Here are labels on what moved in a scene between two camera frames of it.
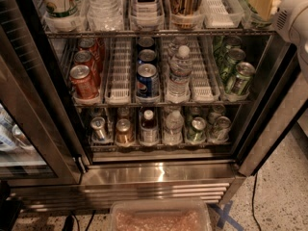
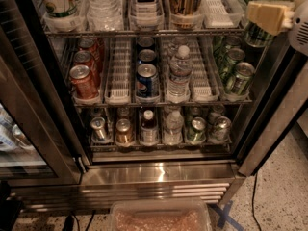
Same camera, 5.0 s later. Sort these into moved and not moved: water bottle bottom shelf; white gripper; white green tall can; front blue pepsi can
Moved: white gripper
Not moved: water bottle bottom shelf; white green tall can; front blue pepsi can
